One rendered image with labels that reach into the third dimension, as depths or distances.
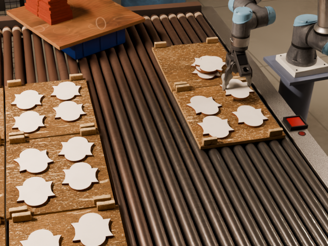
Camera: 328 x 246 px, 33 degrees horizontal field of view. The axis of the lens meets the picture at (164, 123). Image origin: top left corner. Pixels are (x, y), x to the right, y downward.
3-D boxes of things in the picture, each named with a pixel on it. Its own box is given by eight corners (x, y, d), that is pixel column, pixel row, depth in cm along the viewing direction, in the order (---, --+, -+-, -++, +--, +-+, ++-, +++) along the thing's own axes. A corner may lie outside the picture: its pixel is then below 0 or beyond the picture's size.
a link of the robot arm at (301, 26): (304, 33, 277) (307, 8, 270) (323, 44, 268) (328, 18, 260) (285, 40, 272) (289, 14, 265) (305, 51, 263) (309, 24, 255)
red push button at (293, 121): (298, 119, 231) (298, 116, 230) (304, 127, 226) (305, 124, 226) (285, 121, 230) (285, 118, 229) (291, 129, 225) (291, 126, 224)
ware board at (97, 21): (88, -10, 311) (88, -12, 310) (145, 21, 280) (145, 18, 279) (6, 13, 284) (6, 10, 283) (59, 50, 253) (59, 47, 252)
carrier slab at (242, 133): (247, 85, 252) (248, 82, 251) (285, 138, 219) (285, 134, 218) (172, 93, 244) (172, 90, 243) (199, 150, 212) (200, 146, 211)
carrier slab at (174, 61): (218, 43, 284) (218, 41, 283) (247, 85, 252) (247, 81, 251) (151, 50, 277) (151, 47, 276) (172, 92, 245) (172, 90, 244)
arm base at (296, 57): (308, 51, 284) (311, 32, 278) (321, 65, 272) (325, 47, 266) (280, 54, 281) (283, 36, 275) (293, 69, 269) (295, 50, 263)
